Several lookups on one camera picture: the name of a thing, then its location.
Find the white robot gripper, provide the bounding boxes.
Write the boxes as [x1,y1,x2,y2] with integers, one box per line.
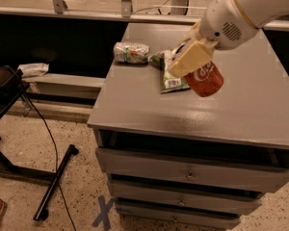
[169,0,258,77]

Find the red coke can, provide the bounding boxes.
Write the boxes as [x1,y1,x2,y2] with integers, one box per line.
[184,62,223,97]

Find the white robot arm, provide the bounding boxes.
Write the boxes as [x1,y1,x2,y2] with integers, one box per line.
[169,0,289,77]

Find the white green soda can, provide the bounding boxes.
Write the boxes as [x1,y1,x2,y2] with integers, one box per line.
[113,42,149,64]

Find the green chip bag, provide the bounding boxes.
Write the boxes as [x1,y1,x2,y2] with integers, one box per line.
[149,50,189,93]

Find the grey drawer cabinet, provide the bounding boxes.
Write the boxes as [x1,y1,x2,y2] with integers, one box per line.
[88,34,289,218]

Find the top grey drawer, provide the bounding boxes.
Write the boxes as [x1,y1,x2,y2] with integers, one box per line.
[95,148,289,193]

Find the grey drawer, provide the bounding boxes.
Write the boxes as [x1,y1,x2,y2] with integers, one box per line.
[116,201,240,229]
[95,148,289,193]
[108,179,261,215]

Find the metal railing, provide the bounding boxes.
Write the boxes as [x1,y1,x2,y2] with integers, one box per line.
[0,0,289,33]

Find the middle grey drawer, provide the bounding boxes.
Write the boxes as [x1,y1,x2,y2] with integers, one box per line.
[108,179,261,215]

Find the white plastic packet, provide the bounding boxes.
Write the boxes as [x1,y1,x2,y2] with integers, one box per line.
[18,63,49,78]

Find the bottom grey drawer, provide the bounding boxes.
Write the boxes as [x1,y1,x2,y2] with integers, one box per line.
[116,201,240,229]

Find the black metal stand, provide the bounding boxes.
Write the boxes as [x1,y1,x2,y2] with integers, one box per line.
[0,66,79,221]

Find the black cable on floor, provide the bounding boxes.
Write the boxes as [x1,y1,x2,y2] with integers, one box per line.
[9,66,77,231]

